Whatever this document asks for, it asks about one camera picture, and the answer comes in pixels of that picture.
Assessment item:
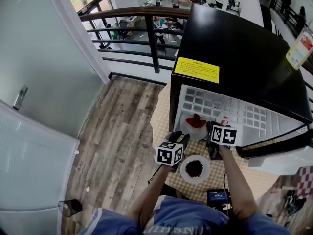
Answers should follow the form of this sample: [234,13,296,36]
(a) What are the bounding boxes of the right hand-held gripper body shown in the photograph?
[205,125,238,161]

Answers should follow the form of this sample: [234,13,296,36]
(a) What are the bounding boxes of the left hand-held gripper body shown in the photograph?
[156,142,184,173]

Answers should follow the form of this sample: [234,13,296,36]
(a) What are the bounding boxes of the white round plate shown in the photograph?
[179,113,208,141]
[180,154,211,185]
[215,110,239,127]

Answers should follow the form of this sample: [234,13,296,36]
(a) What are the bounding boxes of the red strawberries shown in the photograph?
[185,113,207,128]

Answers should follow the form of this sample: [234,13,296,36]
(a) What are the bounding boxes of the black mini fridge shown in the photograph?
[168,3,313,176]

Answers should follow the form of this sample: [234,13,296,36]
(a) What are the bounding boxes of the person's left forearm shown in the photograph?
[124,164,173,227]

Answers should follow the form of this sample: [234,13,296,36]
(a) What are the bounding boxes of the person's right forearm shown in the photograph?
[218,145,257,227]

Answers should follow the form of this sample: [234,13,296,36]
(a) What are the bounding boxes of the person's black trousers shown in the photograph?
[158,183,183,199]

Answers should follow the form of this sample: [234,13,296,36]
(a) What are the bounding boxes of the black device blue screen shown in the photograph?
[206,188,232,212]

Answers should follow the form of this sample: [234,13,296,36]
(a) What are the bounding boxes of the person's blue shirt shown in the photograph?
[80,196,291,235]

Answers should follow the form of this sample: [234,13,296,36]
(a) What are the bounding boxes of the dark wooden handrail railing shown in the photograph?
[79,6,313,93]

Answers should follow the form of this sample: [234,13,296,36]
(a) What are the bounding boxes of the black doorstop cup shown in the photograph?
[58,199,83,217]

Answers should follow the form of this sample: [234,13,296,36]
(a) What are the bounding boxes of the clear bottle yellow liquid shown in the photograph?
[285,27,313,70]

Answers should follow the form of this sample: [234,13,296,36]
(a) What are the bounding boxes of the black metal walkway railing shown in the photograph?
[270,0,309,39]

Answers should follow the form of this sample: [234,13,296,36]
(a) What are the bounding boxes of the frosted glass door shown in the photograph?
[0,0,111,139]

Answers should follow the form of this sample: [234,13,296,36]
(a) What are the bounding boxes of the white wire fridge shelf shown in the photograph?
[183,87,268,137]

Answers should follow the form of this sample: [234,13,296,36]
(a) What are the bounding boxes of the black cable bundle equipment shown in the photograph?
[281,189,308,217]

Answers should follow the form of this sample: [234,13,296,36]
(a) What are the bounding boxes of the dark metal door handle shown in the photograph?
[12,84,29,111]

